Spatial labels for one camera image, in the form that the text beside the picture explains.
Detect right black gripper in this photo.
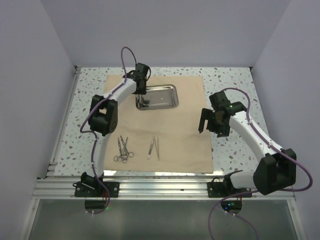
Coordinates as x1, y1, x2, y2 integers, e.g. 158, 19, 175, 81
198, 107, 231, 138

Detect steel instrument tray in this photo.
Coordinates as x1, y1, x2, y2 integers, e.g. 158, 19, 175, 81
135, 84, 179, 110

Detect beige cloth wrap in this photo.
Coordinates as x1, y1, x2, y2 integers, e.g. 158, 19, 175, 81
104, 76, 214, 174

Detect steel tweezers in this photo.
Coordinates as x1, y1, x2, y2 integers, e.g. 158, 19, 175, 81
147, 135, 156, 160
154, 136, 160, 160

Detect steel forceps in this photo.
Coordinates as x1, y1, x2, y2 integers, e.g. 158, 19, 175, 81
120, 136, 134, 160

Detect steel surgical scissors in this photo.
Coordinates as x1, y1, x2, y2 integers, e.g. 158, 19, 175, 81
113, 136, 128, 164

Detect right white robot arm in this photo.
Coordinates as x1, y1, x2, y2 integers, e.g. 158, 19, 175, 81
198, 102, 297, 197

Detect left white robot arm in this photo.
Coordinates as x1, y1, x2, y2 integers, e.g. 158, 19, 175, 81
80, 66, 151, 197

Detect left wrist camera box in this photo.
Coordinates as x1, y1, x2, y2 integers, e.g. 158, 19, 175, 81
135, 62, 151, 79

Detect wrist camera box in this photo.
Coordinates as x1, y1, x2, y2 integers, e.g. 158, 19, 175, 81
209, 91, 231, 111
135, 62, 151, 79

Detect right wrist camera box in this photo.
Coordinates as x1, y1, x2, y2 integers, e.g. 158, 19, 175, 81
209, 91, 231, 111

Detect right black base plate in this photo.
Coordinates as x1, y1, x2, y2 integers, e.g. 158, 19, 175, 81
206, 177, 252, 198

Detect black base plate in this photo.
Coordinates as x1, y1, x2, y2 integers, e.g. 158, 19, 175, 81
72, 172, 120, 198
206, 177, 252, 198

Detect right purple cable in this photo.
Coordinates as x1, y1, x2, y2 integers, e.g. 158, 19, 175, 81
207, 87, 314, 240

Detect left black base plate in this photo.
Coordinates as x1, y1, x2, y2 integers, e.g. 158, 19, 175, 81
72, 172, 120, 198

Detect aluminium front rail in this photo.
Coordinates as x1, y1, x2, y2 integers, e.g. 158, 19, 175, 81
31, 176, 296, 201

